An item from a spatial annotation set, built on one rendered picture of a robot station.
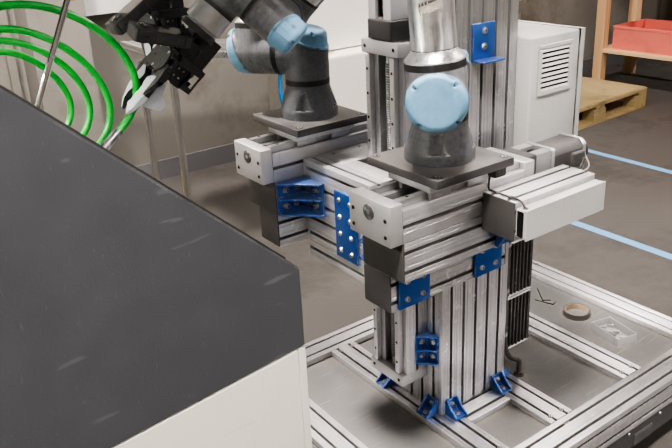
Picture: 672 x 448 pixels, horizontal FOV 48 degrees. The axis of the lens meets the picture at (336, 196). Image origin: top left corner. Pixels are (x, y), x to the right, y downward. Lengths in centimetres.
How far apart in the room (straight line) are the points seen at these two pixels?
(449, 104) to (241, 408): 66
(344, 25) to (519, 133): 210
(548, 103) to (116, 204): 122
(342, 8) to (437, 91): 258
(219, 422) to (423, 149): 66
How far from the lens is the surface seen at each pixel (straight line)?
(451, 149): 155
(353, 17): 397
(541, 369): 242
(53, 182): 105
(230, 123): 497
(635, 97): 612
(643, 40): 677
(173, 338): 123
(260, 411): 141
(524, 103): 194
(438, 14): 137
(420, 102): 138
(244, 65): 199
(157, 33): 142
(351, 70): 387
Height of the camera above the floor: 155
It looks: 21 degrees down
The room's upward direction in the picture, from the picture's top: 3 degrees counter-clockwise
